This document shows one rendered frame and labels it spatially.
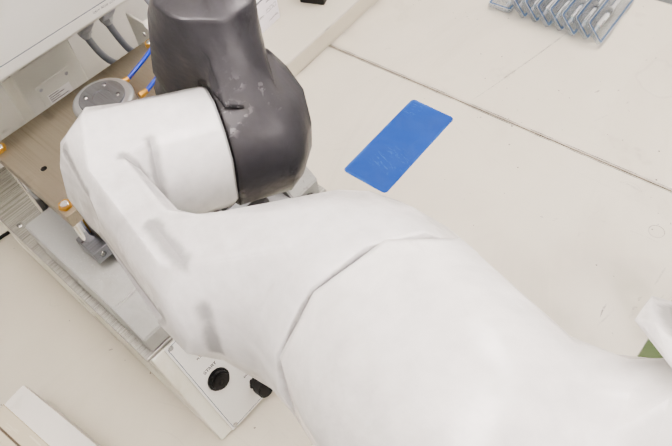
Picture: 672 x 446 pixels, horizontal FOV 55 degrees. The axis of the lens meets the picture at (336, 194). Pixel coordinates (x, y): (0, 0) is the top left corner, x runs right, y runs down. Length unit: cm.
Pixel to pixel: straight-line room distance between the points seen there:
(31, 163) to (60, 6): 22
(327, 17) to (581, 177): 65
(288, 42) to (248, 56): 97
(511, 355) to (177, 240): 18
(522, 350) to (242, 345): 14
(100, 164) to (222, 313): 17
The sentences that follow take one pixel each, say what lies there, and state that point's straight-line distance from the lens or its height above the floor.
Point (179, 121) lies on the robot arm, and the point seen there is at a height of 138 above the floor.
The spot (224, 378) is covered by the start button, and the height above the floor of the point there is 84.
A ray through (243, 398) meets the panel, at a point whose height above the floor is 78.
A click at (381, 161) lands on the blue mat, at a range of 124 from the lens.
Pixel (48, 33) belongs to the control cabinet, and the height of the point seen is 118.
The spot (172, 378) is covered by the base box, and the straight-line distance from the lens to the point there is 92.
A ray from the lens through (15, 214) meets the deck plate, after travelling 112.
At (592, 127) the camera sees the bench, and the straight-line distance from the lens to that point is 134.
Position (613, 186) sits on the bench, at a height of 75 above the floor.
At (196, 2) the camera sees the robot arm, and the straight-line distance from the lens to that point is 49.
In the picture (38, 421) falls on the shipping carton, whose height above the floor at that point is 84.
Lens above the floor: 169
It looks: 52 degrees down
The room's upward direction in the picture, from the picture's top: 9 degrees counter-clockwise
